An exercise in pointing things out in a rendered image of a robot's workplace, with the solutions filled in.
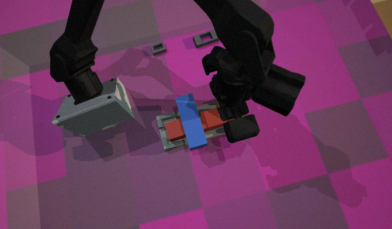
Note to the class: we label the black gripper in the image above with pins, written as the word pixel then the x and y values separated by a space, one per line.
pixel 230 107

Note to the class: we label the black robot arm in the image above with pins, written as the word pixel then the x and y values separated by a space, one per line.
pixel 243 27

